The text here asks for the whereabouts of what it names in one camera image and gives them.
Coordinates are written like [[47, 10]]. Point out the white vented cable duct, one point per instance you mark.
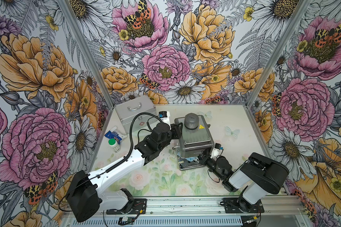
[[187, 221]]

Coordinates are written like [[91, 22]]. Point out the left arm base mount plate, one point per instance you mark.
[[134, 207]]

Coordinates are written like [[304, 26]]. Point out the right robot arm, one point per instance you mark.
[[266, 176]]

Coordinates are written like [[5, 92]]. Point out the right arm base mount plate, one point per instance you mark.
[[236, 205]]

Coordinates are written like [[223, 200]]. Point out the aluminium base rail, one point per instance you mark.
[[214, 206]]

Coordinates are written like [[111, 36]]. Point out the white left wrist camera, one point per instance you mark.
[[165, 117]]

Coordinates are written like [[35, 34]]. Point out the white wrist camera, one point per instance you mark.
[[217, 151], [165, 117]]

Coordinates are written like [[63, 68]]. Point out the blue patterned cleaning cloth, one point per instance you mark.
[[192, 160]]

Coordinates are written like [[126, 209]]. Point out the grey coffee machine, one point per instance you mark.
[[196, 139]]

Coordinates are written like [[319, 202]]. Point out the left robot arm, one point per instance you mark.
[[86, 194]]

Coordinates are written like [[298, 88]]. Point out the white bottle with green cap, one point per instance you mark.
[[113, 143]]

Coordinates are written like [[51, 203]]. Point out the blue bottle with green cap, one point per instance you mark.
[[115, 133]]

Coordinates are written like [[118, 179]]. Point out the silver metal case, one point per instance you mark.
[[128, 110]]

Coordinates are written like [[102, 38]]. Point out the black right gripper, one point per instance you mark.
[[204, 159]]

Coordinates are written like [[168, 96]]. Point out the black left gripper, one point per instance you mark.
[[176, 131]]

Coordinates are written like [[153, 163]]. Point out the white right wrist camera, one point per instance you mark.
[[217, 151]]

